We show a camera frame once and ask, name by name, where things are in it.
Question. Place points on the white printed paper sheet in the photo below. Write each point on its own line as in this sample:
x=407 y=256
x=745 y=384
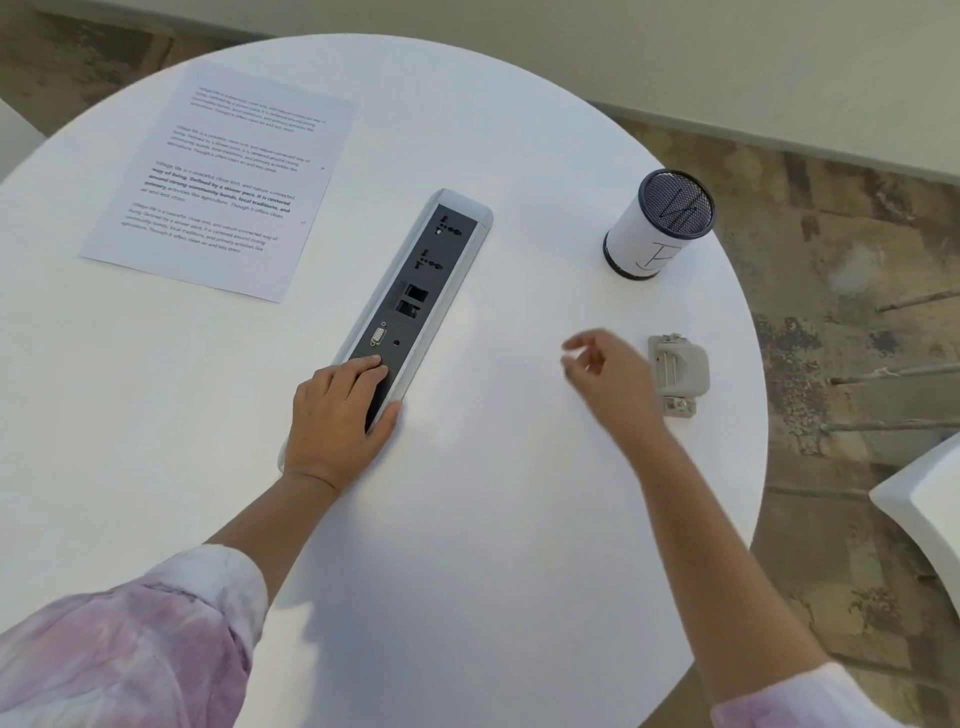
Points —
x=217 y=180

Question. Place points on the grey plastic stapler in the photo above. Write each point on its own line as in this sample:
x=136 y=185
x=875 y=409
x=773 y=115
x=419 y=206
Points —
x=686 y=371

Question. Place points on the pink tie-dye right sleeve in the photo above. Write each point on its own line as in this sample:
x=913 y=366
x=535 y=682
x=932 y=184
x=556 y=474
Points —
x=810 y=701

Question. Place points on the person's left thumb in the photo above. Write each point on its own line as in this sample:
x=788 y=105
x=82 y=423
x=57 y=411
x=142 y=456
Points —
x=384 y=427

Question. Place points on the white moulded chair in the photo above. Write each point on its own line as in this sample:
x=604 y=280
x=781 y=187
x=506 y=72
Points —
x=926 y=502

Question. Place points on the person's right fingers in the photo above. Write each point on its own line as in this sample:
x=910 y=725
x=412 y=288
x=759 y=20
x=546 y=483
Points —
x=594 y=341

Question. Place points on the person's left hand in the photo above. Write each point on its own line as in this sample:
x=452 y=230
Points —
x=326 y=420

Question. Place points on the grey table power socket panel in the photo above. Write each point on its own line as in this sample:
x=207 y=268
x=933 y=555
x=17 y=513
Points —
x=420 y=277

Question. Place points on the person's right hand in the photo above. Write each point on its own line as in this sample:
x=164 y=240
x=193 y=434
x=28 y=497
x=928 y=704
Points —
x=622 y=382

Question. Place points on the white cylindrical mesh pen holder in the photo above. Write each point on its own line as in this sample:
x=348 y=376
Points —
x=649 y=240

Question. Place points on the person's left forearm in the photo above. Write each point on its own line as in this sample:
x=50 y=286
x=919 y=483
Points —
x=274 y=525

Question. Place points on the thin wooden chair leg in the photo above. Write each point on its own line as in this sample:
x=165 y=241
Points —
x=892 y=373
x=919 y=301
x=817 y=492
x=892 y=426

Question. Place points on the pink tie-dye left sleeve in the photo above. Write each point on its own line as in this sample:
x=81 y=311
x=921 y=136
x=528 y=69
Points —
x=127 y=645

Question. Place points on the person's right forearm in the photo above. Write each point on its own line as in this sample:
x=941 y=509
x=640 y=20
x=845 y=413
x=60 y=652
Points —
x=712 y=570

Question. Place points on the pink tie-dye sleeve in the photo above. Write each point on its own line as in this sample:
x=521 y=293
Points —
x=127 y=645
x=810 y=701

